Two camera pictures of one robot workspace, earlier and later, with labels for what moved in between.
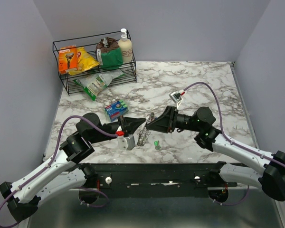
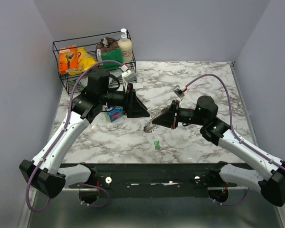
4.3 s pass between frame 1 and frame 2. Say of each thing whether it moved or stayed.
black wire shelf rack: stayed
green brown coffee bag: stayed
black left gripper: moved
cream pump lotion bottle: stayed
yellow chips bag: stayed
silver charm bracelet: moved
